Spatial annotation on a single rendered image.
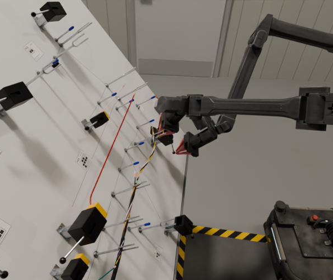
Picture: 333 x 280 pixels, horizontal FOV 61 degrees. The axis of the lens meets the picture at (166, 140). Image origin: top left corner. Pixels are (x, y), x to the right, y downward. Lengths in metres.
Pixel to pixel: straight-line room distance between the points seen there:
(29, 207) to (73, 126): 0.28
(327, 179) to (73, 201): 2.46
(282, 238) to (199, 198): 0.70
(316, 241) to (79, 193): 1.65
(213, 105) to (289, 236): 1.36
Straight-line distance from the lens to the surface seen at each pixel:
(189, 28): 3.55
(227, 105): 0.88
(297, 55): 4.07
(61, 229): 0.77
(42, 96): 0.87
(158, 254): 1.05
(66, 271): 0.70
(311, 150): 3.14
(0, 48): 0.88
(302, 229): 2.14
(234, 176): 2.59
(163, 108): 0.97
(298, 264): 2.02
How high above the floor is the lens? 1.91
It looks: 43 degrees down
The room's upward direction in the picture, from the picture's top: 3 degrees clockwise
